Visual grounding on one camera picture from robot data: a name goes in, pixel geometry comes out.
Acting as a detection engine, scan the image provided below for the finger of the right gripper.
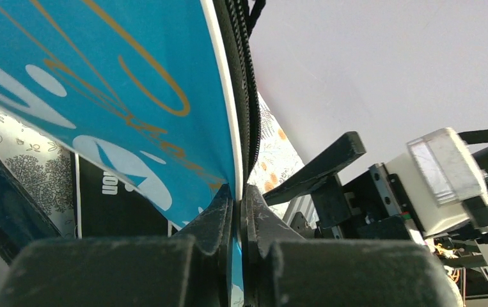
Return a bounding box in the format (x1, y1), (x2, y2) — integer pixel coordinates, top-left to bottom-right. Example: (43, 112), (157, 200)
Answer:
(264, 131), (366, 206)

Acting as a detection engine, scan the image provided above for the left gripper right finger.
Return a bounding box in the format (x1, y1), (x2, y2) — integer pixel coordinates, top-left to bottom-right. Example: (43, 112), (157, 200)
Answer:
(241, 185), (303, 306)

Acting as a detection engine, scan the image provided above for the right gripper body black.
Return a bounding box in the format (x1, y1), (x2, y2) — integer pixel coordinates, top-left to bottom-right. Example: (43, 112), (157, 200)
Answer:
(311, 162), (423, 242)

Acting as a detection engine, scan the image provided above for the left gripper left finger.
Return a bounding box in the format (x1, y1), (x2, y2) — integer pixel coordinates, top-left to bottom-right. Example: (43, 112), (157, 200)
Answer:
(175, 184), (233, 306)

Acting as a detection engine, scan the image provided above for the blue racket bag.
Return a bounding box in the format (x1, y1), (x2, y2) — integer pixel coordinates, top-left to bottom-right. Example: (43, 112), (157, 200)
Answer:
(0, 1), (265, 306)

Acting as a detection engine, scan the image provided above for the black shuttlecock tube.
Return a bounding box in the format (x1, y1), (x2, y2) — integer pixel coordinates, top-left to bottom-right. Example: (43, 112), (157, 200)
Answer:
(0, 160), (61, 264)

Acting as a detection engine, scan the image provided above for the black sport racket bag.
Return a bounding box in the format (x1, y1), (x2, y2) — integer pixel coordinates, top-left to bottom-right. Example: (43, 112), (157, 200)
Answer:
(73, 154), (175, 239)

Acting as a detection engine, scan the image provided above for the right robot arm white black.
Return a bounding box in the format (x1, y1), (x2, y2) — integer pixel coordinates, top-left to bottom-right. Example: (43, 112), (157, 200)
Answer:
(264, 127), (488, 299)

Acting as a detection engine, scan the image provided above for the floral table mat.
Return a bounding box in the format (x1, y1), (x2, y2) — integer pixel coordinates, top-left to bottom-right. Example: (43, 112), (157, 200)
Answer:
(0, 98), (304, 238)

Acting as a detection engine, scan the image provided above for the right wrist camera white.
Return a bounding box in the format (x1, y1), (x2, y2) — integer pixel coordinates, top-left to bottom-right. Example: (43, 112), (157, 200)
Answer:
(385, 127), (488, 237)

